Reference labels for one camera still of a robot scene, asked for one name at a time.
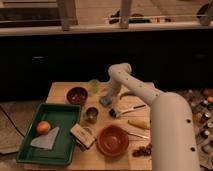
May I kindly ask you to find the blue sponge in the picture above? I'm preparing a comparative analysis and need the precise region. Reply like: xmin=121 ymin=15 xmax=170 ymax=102
xmin=99 ymin=96 xmax=112 ymax=107

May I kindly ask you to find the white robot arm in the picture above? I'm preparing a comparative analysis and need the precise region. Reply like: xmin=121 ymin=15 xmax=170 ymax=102
xmin=107 ymin=63 xmax=200 ymax=171

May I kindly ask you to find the dark maroon bowl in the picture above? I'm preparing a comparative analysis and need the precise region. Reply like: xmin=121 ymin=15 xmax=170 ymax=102
xmin=66 ymin=87 xmax=88 ymax=106

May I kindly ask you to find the orange-red bowl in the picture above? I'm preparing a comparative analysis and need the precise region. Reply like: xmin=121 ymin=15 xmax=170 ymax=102
xmin=97 ymin=125 xmax=129 ymax=157

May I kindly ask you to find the green plastic cup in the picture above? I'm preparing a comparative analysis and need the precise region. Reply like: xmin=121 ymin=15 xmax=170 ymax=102
xmin=89 ymin=79 xmax=99 ymax=94

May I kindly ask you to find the metal cup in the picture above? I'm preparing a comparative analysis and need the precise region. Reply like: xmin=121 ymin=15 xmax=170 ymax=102
xmin=86 ymin=107 xmax=99 ymax=124

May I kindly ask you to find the metal knife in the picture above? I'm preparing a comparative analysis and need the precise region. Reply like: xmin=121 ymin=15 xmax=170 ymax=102
xmin=124 ymin=130 xmax=150 ymax=140

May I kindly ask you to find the green plastic tray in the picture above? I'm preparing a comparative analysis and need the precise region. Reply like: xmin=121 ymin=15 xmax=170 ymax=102
xmin=16 ymin=103 xmax=81 ymax=166

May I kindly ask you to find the wooden block brush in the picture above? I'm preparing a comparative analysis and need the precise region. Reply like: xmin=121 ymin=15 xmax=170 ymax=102
xmin=70 ymin=124 xmax=95 ymax=149

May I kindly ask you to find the bunch of dark grapes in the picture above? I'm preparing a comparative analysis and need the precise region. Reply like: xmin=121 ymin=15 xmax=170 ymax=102
xmin=132 ymin=144 xmax=152 ymax=157

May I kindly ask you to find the red peach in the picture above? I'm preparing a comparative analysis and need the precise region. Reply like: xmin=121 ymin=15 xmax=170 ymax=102
xmin=36 ymin=121 xmax=51 ymax=135

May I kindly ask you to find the grey folded cloth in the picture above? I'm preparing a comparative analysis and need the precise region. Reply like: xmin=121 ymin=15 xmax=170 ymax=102
xmin=30 ymin=127 xmax=60 ymax=150

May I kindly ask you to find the spice jar with black cap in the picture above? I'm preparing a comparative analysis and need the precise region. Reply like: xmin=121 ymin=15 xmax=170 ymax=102
xmin=200 ymin=130 xmax=210 ymax=139

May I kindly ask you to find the black cable left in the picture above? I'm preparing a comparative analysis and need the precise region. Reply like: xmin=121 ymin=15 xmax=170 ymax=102
xmin=0 ymin=104 xmax=26 ymax=139

